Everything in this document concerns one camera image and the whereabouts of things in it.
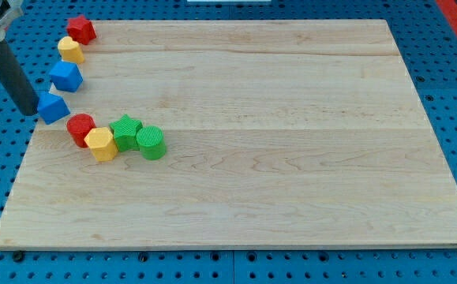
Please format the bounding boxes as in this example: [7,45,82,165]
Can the red star block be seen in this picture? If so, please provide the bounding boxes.
[66,15,97,45]

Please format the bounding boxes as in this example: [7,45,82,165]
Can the wooden board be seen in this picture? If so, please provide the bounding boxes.
[0,20,457,252]

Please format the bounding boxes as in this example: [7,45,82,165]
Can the yellow heart block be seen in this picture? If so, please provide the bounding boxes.
[57,36,84,64]

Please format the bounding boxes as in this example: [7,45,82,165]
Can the red cylinder block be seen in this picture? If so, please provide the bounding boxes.
[66,114,96,148]

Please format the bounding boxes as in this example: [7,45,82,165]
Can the yellow hexagon block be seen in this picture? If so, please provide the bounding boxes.
[84,127,118,162]

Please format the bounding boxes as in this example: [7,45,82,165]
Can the blue cube block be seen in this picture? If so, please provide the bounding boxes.
[49,61,83,92]

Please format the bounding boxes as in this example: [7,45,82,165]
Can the green star block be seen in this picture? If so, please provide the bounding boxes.
[109,114,143,152]

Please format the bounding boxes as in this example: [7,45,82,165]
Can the green cylinder block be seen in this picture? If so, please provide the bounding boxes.
[136,125,167,160]

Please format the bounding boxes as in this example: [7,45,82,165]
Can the blue pentagon block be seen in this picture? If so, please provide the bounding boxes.
[37,92,70,125]

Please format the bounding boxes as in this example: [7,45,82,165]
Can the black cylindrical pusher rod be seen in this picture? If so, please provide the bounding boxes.
[0,39,39,116]

